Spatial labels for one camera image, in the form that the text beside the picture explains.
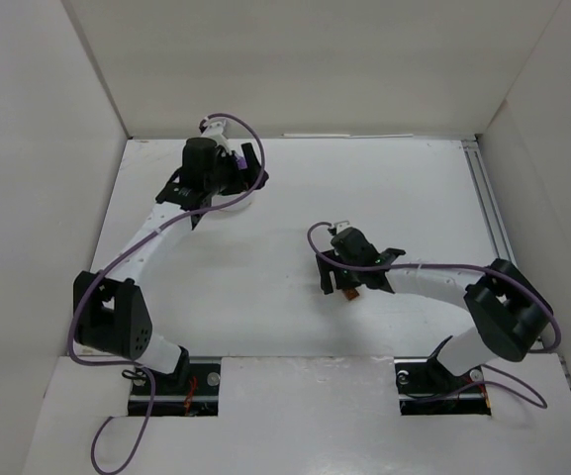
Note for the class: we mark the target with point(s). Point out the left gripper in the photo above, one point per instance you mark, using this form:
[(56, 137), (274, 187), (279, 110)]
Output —
[(244, 174)]

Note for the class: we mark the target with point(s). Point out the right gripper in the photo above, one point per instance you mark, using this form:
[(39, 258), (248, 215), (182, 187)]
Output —
[(346, 276)]

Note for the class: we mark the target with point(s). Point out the brown lego plate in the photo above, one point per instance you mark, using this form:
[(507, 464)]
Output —
[(351, 294)]

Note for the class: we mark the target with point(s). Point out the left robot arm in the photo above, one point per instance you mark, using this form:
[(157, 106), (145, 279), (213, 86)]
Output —
[(110, 313)]

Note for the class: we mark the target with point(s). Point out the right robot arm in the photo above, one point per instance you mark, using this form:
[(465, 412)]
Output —
[(445, 283)]

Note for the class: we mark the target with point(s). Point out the white round divided container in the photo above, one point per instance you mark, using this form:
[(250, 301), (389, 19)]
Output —
[(238, 205)]

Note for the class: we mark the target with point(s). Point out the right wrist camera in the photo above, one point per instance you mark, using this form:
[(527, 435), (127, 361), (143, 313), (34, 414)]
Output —
[(340, 226)]

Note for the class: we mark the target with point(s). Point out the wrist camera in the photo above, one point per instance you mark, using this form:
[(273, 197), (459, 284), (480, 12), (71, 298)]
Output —
[(340, 226), (215, 129)]

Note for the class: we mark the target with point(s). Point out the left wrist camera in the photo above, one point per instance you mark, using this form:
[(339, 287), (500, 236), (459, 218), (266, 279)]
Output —
[(215, 129)]

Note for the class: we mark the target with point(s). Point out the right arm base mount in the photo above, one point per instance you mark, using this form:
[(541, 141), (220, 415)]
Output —
[(425, 388)]

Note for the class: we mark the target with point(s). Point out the aluminium rail right side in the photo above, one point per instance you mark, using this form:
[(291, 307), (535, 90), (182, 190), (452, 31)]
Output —
[(498, 237)]

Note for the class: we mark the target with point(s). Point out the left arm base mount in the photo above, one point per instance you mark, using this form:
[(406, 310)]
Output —
[(197, 396)]

